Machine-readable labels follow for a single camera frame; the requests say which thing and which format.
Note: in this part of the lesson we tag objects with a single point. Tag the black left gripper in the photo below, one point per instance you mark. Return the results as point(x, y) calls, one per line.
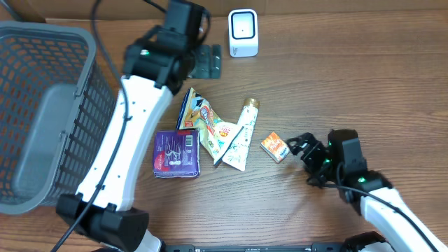
point(208, 61)

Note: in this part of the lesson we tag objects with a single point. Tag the grey plastic shopping basket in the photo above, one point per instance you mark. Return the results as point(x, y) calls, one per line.
point(55, 108)

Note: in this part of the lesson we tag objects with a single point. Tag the white barcode scanner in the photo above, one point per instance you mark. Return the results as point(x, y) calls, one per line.
point(243, 33)

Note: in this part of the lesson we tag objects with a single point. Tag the yellow snack bag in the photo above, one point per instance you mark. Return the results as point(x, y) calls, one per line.
point(215, 134)

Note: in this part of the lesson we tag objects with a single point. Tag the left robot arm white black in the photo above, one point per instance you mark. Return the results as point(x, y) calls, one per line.
point(155, 67)

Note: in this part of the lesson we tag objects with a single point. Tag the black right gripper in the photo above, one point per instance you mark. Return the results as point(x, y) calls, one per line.
point(315, 147)

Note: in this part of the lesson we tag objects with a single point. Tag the small orange packet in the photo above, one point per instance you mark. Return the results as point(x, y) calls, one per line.
point(275, 147)

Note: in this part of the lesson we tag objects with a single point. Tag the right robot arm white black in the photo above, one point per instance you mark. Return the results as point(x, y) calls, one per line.
point(340, 164)

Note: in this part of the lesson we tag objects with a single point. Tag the white tube with gold cap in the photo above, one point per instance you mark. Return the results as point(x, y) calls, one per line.
point(237, 154)

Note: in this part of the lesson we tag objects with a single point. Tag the black rail at table edge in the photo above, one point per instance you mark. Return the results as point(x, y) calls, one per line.
point(315, 247)

